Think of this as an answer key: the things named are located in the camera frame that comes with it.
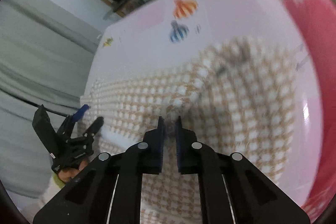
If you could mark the fuzzy white green sleeve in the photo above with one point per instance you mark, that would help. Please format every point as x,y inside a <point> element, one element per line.
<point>54,186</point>

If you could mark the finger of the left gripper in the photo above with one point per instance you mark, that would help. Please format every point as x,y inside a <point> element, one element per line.
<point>94,128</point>
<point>68,124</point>

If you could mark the person left hand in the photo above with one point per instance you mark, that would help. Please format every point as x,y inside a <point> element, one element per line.
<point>67,174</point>

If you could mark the white curtain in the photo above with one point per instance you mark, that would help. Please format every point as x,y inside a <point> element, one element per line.
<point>46,54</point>

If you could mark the pink floral blanket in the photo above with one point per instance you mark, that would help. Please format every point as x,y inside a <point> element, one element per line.
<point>316,21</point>

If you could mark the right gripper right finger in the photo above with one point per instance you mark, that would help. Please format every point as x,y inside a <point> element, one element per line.
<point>231,188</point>

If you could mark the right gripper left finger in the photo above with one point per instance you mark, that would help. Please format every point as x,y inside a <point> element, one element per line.
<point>108,189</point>

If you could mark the beige white houndstooth coat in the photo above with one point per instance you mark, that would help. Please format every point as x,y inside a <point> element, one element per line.
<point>237,96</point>

